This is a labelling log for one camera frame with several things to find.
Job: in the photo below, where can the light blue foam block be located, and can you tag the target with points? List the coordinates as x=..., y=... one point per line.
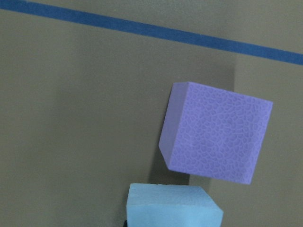
x=158, y=205

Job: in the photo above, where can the purple foam block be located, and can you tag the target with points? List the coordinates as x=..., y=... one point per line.
x=213, y=132

